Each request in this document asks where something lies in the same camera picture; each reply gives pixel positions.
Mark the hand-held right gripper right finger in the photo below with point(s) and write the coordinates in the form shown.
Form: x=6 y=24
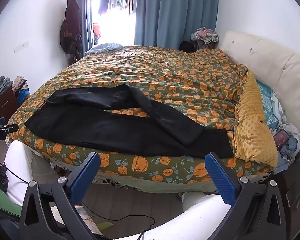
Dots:
x=220 y=180

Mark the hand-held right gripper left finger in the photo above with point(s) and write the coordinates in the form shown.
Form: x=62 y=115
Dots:
x=82 y=177

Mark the black pants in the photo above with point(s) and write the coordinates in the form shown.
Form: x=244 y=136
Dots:
x=102 y=127

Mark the brown wooden cabinet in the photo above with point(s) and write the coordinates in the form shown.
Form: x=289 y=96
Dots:
x=5 y=105

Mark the blue cloth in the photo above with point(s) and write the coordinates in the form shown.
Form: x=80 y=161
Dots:
x=23 y=96

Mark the person's left leg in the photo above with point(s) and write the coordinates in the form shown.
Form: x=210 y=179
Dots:
x=20 y=167

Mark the person's leg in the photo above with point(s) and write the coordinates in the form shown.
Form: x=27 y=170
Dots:
x=20 y=167
x=197 y=215

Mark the person's right leg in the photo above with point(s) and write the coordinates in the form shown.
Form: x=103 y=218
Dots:
x=197 y=215

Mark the pink folded clothes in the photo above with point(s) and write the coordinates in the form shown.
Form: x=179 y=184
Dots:
x=18 y=82

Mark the yellow-green paper slip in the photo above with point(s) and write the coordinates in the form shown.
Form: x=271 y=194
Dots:
x=105 y=227

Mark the yellow dotted blanket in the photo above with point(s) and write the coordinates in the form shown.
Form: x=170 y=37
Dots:
x=252 y=130

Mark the green fabric seat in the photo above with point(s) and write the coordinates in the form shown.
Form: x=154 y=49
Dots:
x=3 y=202

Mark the bundle of pale cloth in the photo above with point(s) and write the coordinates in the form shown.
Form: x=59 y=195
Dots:
x=292 y=140

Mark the teal patterned sheet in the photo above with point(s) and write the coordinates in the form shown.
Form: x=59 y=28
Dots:
x=267 y=100

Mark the green orange floral quilt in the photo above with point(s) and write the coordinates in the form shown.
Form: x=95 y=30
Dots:
x=177 y=80

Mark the dark hanging coats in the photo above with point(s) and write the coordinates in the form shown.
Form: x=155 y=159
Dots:
x=71 y=22

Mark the blue striped pillow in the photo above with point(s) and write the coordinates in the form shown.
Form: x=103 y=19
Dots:
x=105 y=48

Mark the red cloth by window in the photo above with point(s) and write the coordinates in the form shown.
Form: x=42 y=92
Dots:
x=96 y=32

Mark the cream padded headboard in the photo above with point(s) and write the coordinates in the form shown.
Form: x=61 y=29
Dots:
x=272 y=55

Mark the black bag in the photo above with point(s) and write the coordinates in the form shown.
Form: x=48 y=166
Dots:
x=187 y=46

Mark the narrow blue curtain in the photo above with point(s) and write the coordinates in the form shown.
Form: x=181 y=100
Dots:
x=83 y=5

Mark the pile of mixed clothes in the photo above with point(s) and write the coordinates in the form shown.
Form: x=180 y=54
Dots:
x=206 y=35

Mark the hanging laundry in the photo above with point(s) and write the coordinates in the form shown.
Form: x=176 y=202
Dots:
x=115 y=0

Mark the wide blue curtain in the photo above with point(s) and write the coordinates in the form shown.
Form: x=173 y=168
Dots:
x=175 y=12

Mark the white wall strip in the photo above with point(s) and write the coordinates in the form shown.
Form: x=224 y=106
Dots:
x=21 y=46

